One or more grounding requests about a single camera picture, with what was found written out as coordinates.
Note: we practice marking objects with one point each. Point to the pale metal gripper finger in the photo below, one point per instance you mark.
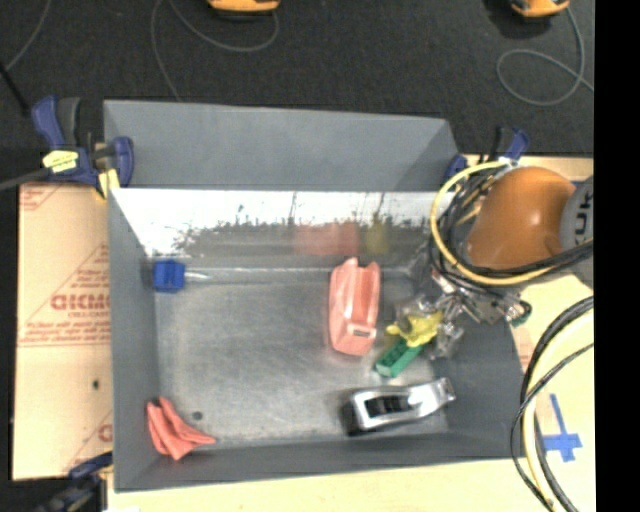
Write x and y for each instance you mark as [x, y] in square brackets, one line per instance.
[422, 304]
[447, 337]

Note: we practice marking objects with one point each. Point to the yellow toy figure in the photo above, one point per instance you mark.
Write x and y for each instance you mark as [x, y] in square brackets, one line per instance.
[419, 326]

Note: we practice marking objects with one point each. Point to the green toy brick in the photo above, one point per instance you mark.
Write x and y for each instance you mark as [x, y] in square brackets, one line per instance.
[397, 359]

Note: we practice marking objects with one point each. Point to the pink tape dispenser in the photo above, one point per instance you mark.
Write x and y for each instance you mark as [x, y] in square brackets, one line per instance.
[352, 310]

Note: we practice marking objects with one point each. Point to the silver and black stapler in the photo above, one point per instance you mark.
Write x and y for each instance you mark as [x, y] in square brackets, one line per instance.
[395, 404]

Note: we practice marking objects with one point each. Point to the grey metal bin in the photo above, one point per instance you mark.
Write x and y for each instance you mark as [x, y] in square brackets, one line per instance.
[260, 350]

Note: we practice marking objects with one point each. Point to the blue small block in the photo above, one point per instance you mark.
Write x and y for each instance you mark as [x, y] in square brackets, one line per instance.
[168, 275]

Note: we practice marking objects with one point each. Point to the red folded cloth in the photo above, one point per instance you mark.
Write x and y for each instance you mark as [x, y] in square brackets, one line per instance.
[172, 432]

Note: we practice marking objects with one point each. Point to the brown cardboard board red print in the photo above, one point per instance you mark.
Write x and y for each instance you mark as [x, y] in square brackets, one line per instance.
[55, 300]

